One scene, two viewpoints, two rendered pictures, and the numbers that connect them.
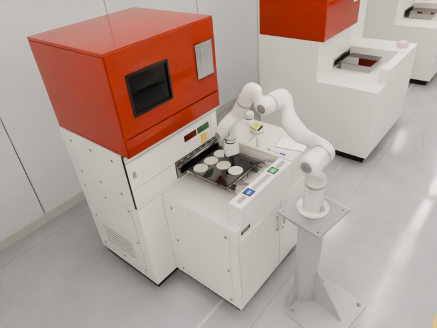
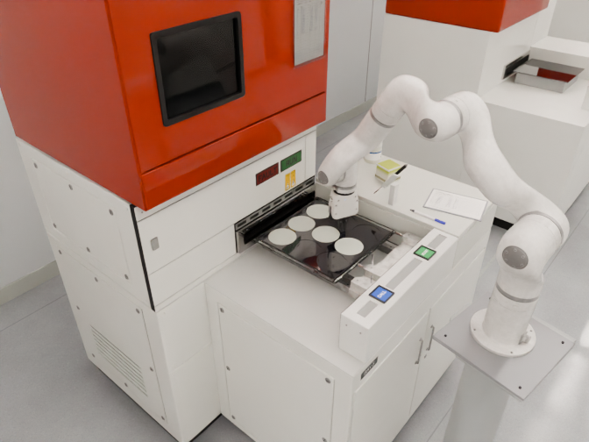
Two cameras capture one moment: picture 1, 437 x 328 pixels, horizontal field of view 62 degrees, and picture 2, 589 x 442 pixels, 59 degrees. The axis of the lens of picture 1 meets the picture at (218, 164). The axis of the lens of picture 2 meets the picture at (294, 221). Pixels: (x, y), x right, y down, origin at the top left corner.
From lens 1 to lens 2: 0.61 m
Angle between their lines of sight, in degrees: 2
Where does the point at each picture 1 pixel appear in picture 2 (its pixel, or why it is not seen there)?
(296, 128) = (498, 174)
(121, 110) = (138, 107)
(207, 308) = not seen: outside the picture
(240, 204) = (366, 318)
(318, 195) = (523, 312)
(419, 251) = not seen: outside the picture
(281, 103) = (469, 120)
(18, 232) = not seen: outside the picture
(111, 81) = (119, 39)
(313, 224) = (507, 367)
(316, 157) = (539, 236)
